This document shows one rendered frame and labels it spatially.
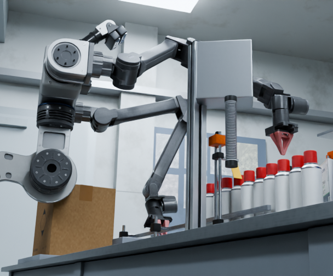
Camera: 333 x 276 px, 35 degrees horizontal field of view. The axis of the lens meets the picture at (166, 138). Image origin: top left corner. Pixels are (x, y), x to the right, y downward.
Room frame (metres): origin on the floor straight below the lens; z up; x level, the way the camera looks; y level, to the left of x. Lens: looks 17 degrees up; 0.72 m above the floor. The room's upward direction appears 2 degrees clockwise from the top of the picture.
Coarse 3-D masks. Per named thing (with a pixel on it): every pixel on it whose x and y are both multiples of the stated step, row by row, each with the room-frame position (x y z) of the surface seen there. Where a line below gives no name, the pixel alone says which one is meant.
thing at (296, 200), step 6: (294, 156) 1.32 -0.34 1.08; (300, 156) 1.31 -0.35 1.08; (294, 162) 1.32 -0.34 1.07; (300, 162) 1.31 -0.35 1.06; (294, 168) 1.32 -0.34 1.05; (300, 168) 1.31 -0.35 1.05; (294, 174) 1.31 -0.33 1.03; (300, 174) 1.30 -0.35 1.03; (294, 180) 1.31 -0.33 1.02; (300, 180) 1.30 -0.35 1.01; (294, 186) 1.31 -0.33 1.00; (300, 186) 1.30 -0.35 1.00; (294, 192) 1.31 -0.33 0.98; (300, 192) 1.30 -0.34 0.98; (294, 198) 1.31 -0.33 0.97; (300, 198) 1.30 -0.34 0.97; (294, 204) 1.31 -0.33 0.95; (300, 204) 1.30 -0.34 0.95
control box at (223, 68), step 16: (208, 48) 1.44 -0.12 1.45; (224, 48) 1.43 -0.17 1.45; (240, 48) 1.42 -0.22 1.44; (208, 64) 1.44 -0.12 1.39; (224, 64) 1.43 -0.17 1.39; (240, 64) 1.42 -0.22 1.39; (208, 80) 1.44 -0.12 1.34; (224, 80) 1.43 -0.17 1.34; (240, 80) 1.42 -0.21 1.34; (208, 96) 1.44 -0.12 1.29; (224, 96) 1.43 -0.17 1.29; (240, 96) 1.42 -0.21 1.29
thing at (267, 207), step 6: (246, 210) 1.46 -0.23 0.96; (252, 210) 1.43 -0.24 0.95; (258, 210) 1.41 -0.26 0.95; (264, 210) 1.39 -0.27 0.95; (222, 216) 1.57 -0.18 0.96; (228, 216) 1.54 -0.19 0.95; (234, 216) 1.51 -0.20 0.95; (210, 222) 1.65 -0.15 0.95; (174, 228) 1.85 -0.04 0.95; (180, 228) 1.82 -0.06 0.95; (138, 234) 2.13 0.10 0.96; (144, 234) 2.08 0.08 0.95; (150, 234) 2.03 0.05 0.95
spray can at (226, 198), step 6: (222, 180) 1.61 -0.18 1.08; (228, 180) 1.60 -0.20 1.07; (222, 186) 1.61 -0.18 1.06; (228, 186) 1.60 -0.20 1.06; (222, 192) 1.59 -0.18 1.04; (228, 192) 1.59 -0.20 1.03; (222, 198) 1.59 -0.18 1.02; (228, 198) 1.59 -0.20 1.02; (222, 204) 1.60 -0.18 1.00; (228, 204) 1.59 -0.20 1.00; (222, 210) 1.60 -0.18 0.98; (228, 210) 1.59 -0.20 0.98
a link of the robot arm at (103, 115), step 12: (180, 96) 2.15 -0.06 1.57; (132, 108) 2.10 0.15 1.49; (144, 108) 2.12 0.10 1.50; (156, 108) 2.13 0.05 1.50; (168, 108) 2.15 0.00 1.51; (180, 108) 2.15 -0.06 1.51; (96, 120) 2.03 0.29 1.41; (108, 120) 2.04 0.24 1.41; (120, 120) 2.09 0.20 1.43; (132, 120) 2.13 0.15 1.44; (96, 132) 2.13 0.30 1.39
